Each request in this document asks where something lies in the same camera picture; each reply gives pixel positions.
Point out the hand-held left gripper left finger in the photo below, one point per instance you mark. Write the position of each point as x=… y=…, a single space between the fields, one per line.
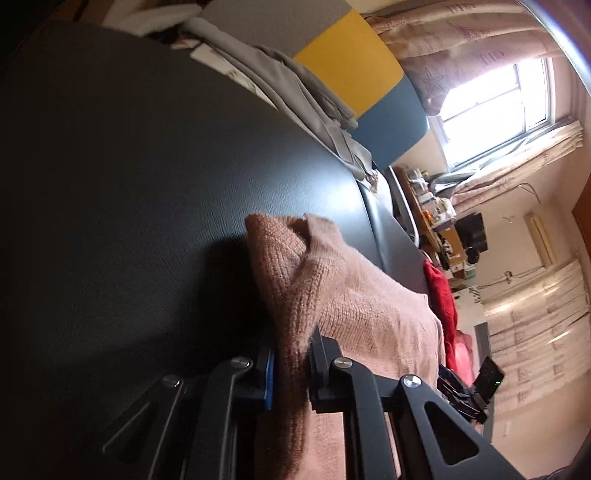
x=268 y=378

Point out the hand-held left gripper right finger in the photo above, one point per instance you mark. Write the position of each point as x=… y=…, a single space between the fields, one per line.
x=319 y=364

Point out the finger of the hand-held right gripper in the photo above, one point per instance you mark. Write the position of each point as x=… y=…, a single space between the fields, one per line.
x=455 y=385

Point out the pink knit sweater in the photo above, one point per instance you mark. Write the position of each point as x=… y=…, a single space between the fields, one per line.
x=351 y=300

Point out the transparent plastic curtain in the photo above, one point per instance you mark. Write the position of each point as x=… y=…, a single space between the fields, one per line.
x=531 y=323

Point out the red knit cloth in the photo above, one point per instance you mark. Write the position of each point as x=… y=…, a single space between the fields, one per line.
x=441 y=295

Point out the wooden desk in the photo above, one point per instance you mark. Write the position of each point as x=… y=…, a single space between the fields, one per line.
x=450 y=244

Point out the black monitor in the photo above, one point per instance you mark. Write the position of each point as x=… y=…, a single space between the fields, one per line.
x=473 y=233

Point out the silver chair armrest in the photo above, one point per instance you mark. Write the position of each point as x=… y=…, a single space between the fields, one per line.
x=401 y=203

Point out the cluster of jars and bottles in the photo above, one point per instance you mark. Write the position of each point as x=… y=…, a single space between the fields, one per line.
x=429 y=198

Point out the pink patterned curtain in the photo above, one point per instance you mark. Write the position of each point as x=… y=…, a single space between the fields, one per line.
x=452 y=41
x=521 y=161

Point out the window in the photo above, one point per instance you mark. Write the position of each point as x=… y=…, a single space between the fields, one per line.
x=498 y=101

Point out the grey cloth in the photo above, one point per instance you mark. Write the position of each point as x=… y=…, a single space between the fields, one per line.
x=286 y=78

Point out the grey yellow blue panel chair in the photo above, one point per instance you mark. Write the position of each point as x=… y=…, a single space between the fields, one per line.
x=360 y=60

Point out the white wall unit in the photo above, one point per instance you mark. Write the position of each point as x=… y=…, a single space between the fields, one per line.
x=541 y=240

